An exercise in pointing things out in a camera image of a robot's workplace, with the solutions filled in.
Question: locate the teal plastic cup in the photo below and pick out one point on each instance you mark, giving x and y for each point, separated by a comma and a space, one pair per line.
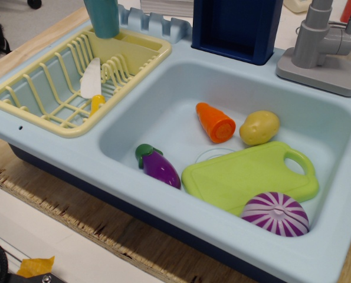
104, 17

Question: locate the light blue toy sink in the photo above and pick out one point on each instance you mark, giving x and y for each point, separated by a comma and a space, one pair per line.
161, 111

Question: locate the pale yellow drying rack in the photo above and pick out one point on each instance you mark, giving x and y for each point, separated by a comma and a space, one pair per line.
47, 93

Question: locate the red cup background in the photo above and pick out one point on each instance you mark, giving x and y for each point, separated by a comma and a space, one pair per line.
346, 14

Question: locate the purple toy eggplant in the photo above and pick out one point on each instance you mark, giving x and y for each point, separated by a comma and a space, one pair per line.
154, 164

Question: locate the orange toy carrot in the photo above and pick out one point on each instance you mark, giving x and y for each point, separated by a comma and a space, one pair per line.
217, 125

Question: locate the green toy cutting board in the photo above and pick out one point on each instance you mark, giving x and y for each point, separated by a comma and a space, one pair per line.
230, 181

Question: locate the yellow toy potato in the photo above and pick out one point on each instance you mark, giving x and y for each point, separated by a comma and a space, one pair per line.
259, 127

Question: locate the light blue plate holder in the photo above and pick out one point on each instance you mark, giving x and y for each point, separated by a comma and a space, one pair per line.
155, 25

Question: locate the purple striped toy onion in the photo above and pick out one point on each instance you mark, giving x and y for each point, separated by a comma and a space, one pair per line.
277, 213

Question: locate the dark blue plastic box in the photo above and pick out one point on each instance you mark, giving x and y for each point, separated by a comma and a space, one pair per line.
243, 30

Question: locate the grey toy faucet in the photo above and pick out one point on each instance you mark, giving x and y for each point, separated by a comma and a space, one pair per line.
315, 60

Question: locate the yellow tape piece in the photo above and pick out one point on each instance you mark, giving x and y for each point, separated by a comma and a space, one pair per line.
35, 267

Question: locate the white toy knife yellow handle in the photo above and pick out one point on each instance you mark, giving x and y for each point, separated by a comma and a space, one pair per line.
90, 86

